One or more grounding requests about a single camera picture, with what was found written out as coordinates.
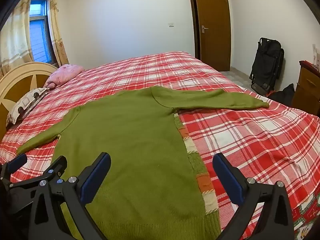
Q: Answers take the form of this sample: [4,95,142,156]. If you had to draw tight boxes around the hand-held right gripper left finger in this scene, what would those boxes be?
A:
[29,152,112,240]

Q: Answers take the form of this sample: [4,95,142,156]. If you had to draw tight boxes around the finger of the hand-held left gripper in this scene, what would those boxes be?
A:
[10,156,68,189]
[0,154,27,180]

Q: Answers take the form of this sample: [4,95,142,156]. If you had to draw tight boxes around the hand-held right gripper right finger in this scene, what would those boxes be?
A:
[212,152,295,240]

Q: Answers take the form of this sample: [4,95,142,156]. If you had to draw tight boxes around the green striped knit sweater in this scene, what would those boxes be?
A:
[16,86,270,240]

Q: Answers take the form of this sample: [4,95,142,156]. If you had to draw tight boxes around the red plaid bed sheet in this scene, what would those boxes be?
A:
[0,51,320,240]

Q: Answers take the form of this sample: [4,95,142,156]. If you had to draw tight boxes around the white patterned pillow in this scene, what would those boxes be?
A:
[6,87,50,125]

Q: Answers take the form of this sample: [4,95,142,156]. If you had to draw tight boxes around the cream and brown headboard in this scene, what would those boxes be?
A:
[0,62,58,140]

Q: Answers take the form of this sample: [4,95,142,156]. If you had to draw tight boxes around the printed bed cover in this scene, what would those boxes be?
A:
[291,192,317,240]

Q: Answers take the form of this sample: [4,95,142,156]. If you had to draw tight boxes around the pink pillow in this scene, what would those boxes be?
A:
[44,64,85,89]

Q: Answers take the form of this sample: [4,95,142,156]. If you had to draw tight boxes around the black bag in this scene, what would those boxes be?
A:
[269,83,295,107]

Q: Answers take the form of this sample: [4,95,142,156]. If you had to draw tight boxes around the brown wooden cabinet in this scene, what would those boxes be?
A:
[291,60,320,117]

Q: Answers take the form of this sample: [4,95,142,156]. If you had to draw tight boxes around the black folded stroller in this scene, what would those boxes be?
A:
[250,37,285,90]

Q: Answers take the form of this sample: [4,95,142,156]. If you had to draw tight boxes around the window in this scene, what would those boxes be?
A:
[29,0,54,64]

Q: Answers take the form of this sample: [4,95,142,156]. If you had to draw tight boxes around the brown wooden door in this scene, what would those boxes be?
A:
[192,0,231,72]

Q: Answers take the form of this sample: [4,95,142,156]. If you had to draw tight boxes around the brown door frame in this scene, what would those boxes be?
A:
[187,0,200,60]

